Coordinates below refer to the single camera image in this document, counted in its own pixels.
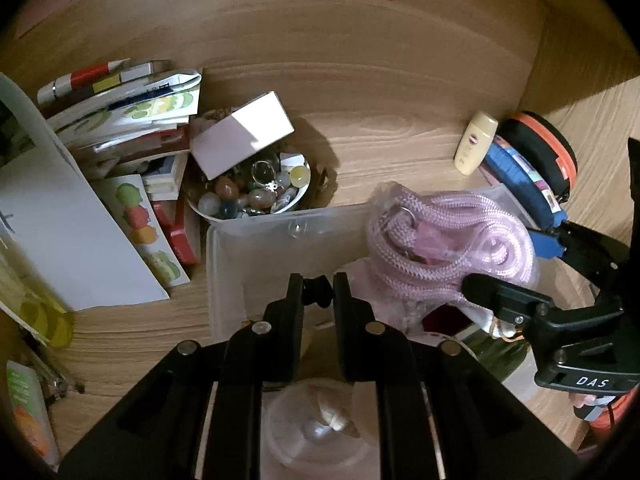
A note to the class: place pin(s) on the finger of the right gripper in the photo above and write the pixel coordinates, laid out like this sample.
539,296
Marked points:
546,246
508,302

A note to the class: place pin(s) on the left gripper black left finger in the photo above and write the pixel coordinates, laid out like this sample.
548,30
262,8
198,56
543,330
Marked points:
197,412

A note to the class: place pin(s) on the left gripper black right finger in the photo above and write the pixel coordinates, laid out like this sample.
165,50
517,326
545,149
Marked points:
441,415

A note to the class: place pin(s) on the dark green bottle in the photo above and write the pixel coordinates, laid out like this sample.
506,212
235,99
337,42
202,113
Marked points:
499,357

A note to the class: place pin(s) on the pearly spiral seashell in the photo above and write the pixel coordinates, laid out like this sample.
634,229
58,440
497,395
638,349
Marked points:
329,415

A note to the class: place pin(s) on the white round puff container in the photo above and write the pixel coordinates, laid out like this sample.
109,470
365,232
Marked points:
283,436

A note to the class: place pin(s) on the small black clip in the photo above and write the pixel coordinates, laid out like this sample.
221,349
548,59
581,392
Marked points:
317,291

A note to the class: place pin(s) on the beige puff container purple sticker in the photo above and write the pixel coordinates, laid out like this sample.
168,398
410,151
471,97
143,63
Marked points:
387,307

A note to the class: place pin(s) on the orange sleeve forearm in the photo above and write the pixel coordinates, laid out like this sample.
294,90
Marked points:
604,417

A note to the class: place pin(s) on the person's right hand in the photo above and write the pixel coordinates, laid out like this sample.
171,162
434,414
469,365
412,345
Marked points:
579,400

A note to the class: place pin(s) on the blue zip pouch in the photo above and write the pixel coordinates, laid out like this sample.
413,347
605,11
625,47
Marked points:
525,183

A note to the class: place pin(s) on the black orange round case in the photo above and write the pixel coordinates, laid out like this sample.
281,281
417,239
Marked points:
545,148

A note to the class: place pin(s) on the cream small bottle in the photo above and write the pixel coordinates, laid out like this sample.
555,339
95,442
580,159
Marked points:
475,142

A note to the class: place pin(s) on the black hair clips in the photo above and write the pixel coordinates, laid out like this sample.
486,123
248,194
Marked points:
58,379

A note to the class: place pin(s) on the clear plastic storage bin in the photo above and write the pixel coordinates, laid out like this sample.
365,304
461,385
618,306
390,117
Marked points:
249,263

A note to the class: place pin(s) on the green orange tube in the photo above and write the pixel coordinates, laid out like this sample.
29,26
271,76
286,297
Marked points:
30,411

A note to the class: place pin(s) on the yellow-green spray bottle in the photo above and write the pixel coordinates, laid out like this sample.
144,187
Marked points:
31,305

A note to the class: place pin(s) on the red small box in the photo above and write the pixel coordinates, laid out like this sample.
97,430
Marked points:
182,227

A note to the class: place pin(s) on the fruit pattern booklet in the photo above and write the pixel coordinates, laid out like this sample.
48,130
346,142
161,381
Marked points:
125,198

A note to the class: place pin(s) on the glass bowl of stones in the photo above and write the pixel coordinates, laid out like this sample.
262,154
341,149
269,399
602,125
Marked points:
273,181

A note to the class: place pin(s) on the white folded paper stand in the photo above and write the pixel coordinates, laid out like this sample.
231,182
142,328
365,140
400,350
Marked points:
61,228

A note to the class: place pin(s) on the pink white small box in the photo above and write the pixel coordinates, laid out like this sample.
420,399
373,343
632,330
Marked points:
252,127

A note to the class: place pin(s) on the stack of booklets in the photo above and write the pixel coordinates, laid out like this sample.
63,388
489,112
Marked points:
117,119

